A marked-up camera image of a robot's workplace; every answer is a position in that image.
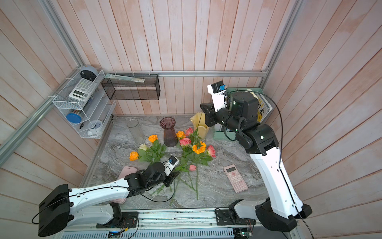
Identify pink rose flower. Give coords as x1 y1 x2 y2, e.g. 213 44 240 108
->
179 137 192 147

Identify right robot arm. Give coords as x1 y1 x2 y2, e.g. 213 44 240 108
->
201 90 312 233

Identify purple glass vase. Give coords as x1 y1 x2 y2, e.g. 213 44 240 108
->
160 117 178 147

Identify pink tulip flower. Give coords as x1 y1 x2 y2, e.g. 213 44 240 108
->
178 165 197 172

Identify blue lid jar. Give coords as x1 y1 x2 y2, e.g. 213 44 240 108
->
66 110 82 124

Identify pink pencil case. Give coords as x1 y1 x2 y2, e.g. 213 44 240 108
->
110 166 138 205

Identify pink rose right side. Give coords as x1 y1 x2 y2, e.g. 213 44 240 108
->
207 145 216 158

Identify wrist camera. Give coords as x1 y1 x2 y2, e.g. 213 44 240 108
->
164 156 180 176
208 81 227 112

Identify orange marigold flower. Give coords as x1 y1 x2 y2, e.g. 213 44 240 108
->
170 141 207 207

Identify white calculator on shelf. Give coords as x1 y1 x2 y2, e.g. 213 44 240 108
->
69 78 97 102

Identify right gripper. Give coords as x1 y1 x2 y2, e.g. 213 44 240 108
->
201 104 244 139

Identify white wire shelf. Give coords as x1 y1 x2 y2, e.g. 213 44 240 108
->
53 68 116 139

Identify round black white device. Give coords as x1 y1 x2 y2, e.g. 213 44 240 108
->
80 66 98 82

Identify pink calculator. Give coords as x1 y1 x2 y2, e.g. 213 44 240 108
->
223 164 248 193

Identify small orange rose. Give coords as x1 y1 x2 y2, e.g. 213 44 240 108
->
148 134 158 143

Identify pink rose near vase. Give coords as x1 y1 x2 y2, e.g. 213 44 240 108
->
185 127 194 136

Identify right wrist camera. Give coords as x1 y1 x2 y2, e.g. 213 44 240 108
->
208 81 227 112

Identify green file organizer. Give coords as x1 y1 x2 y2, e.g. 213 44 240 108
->
222 88 259 137

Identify yellow glass vase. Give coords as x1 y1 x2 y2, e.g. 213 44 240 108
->
190 112 210 139

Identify large orange rose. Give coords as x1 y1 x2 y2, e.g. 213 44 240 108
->
129 151 139 161

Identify orange rose by vase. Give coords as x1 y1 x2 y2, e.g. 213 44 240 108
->
176 131 186 140

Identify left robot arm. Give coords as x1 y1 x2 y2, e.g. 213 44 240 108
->
36 157 179 237

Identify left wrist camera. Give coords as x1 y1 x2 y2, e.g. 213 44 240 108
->
164 156 180 176

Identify yellow magazine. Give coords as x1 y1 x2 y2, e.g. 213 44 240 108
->
255 92 273 122

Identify black wire basket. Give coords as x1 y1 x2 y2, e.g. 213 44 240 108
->
101 73 161 101

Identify clear glass vase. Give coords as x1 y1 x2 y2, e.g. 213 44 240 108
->
127 119 145 144

